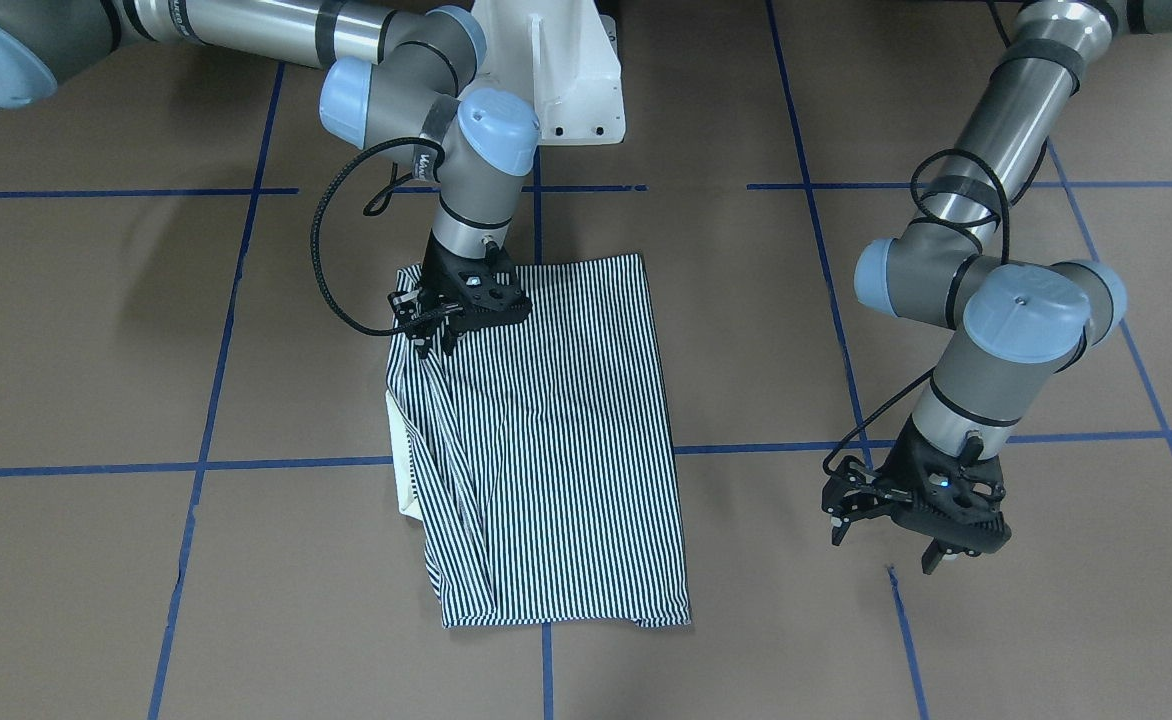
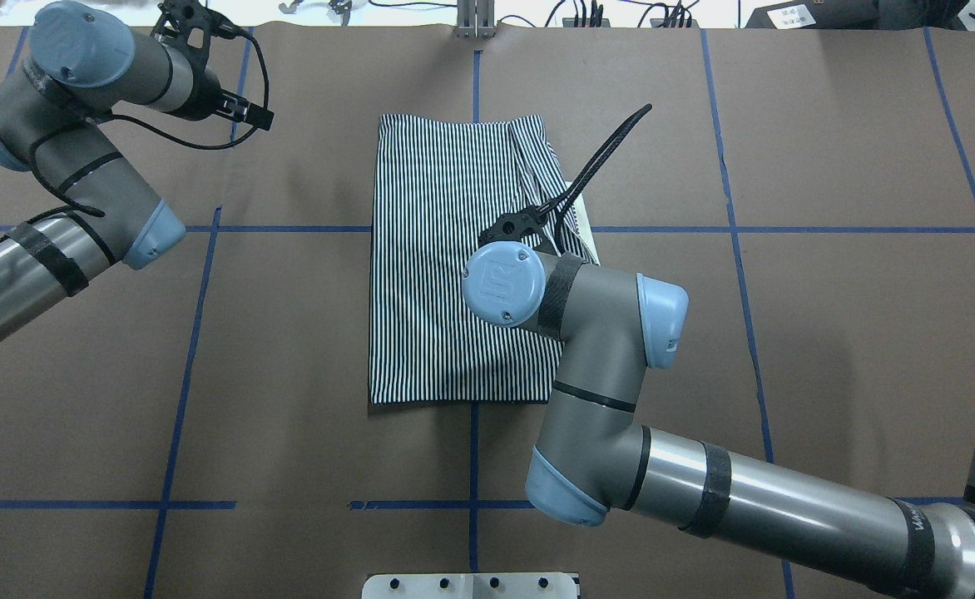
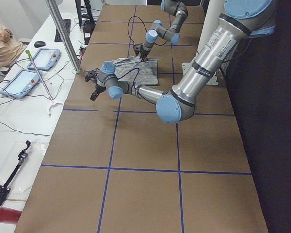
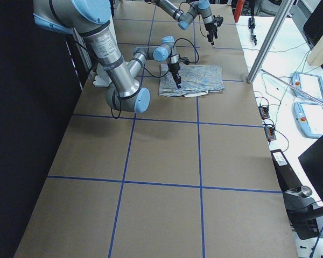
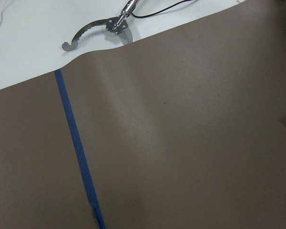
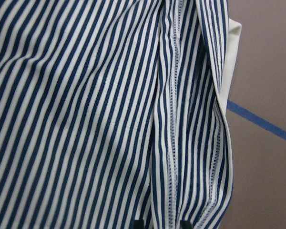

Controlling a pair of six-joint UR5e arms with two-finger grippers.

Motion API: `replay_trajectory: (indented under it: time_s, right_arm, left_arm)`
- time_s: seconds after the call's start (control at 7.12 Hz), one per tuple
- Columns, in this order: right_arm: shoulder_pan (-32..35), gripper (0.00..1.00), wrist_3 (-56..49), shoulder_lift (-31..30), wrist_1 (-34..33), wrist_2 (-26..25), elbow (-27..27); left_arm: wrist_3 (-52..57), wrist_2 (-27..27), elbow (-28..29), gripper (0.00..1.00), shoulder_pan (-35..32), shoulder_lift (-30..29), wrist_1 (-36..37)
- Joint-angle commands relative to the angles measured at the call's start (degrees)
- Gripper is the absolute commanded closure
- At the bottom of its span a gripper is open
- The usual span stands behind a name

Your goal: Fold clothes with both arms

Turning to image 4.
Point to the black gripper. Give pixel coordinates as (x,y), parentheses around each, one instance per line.
(210,28)
(174,68)

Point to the navy white striped polo shirt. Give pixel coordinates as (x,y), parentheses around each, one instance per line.
(196,80)

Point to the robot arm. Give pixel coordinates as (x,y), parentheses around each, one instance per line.
(91,19)
(185,18)

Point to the red cylinder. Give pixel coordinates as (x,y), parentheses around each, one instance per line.
(238,9)

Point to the orange circuit board far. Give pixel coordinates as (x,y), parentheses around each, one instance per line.
(264,112)

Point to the orange circuit board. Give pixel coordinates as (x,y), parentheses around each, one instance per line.
(269,132)
(264,112)

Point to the orange circuit board near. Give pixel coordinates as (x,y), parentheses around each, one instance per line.
(269,132)

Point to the far teach pendant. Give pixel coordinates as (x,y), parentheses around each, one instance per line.
(309,83)

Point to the teach pendant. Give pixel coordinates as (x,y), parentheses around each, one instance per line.
(309,119)
(309,83)

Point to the near teach pendant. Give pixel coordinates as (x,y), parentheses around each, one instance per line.
(309,119)

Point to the black box with label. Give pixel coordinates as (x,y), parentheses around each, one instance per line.
(286,176)

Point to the black monitor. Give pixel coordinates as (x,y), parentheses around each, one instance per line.
(311,161)

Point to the aluminium frame post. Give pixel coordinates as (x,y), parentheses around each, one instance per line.
(278,20)

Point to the camera mount stand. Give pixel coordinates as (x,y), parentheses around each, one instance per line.
(305,215)

